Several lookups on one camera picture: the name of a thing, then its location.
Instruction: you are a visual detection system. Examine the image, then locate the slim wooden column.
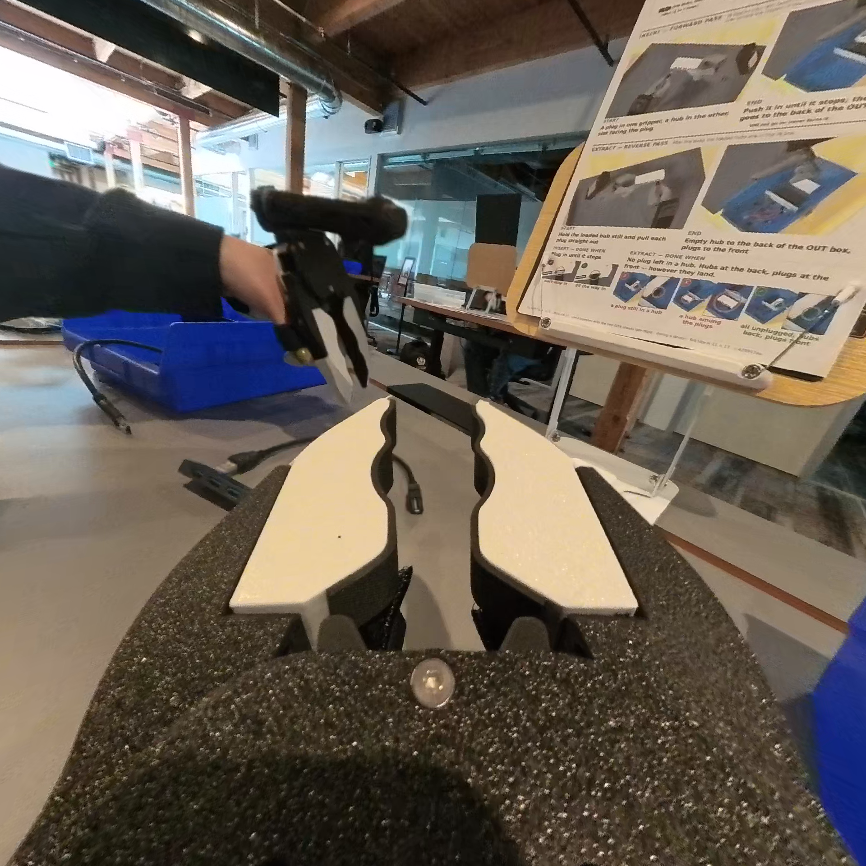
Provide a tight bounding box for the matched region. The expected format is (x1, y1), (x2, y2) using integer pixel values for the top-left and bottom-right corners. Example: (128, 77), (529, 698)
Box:
(283, 81), (309, 195)

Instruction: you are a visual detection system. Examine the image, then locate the rounded wooden board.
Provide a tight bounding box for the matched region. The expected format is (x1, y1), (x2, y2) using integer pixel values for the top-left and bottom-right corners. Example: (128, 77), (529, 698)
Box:
(505, 142), (866, 408)

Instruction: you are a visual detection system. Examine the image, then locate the person's left forearm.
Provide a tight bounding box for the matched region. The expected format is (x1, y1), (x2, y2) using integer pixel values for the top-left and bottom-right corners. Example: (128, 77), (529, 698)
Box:
(0, 165), (226, 325)

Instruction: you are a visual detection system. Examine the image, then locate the black cable with plug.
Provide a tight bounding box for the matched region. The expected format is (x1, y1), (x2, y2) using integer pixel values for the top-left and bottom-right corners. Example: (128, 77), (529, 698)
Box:
(72, 336), (167, 436)

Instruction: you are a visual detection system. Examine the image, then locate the grey usb hub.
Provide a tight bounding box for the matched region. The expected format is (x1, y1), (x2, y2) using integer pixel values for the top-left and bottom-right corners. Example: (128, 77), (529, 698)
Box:
(179, 459), (255, 512)

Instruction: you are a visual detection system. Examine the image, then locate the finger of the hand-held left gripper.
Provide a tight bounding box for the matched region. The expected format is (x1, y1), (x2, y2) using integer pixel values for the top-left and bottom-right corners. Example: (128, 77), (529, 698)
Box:
(314, 306), (356, 407)
(337, 296), (371, 391)

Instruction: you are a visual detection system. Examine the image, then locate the blue plastic bin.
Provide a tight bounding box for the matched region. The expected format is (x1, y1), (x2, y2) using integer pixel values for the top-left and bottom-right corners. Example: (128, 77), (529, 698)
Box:
(811, 601), (866, 814)
(62, 259), (360, 415)

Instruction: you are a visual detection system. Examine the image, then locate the wooden office desk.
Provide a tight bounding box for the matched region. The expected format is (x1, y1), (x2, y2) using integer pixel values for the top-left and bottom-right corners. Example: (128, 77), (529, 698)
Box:
(394, 294), (564, 381)

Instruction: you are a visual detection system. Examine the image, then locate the person's left hand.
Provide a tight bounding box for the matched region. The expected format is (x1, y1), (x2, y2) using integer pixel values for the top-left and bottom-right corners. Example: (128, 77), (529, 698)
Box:
(220, 233), (288, 320)

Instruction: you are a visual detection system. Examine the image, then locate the thick wooden column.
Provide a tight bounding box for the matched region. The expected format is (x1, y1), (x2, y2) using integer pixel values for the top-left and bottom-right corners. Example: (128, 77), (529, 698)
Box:
(591, 362), (652, 456)

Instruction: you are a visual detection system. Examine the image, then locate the light wooden panel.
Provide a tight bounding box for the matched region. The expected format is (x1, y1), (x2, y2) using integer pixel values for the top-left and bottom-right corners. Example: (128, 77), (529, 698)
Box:
(467, 243), (518, 293)

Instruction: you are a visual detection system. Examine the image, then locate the black ceiling panel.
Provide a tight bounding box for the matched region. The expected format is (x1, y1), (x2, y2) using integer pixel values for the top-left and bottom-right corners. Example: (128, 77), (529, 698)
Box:
(20, 0), (282, 118)

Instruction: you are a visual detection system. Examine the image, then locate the black usb cable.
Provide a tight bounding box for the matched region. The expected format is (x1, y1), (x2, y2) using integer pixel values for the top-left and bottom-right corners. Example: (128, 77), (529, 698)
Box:
(222, 436), (315, 476)

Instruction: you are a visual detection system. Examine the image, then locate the printed instruction sheet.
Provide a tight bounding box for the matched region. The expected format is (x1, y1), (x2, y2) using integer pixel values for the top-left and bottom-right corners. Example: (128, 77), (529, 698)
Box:
(517, 0), (866, 380)

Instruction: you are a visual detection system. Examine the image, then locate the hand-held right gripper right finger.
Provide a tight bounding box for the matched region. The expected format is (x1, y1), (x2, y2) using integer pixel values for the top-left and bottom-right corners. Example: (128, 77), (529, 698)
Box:
(470, 399), (640, 635)

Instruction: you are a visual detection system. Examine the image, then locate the silver ventilation duct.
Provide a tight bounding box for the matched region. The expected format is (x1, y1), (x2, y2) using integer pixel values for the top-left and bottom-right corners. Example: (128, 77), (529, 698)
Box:
(157, 0), (343, 120)

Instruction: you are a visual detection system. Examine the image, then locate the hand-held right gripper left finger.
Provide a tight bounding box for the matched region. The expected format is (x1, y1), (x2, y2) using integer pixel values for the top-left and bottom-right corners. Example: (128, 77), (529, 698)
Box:
(230, 397), (403, 650)

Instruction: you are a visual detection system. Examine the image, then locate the black hub cable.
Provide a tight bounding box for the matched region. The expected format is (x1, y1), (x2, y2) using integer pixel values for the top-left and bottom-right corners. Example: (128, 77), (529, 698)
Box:
(390, 452), (426, 517)

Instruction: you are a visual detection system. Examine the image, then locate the black standing panel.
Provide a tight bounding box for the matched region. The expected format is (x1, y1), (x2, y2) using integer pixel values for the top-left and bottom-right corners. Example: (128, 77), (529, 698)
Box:
(475, 194), (522, 249)

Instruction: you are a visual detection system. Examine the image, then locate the black table plate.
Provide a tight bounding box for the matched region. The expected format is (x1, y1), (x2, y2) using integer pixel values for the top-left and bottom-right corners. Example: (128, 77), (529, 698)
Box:
(388, 383), (483, 438)

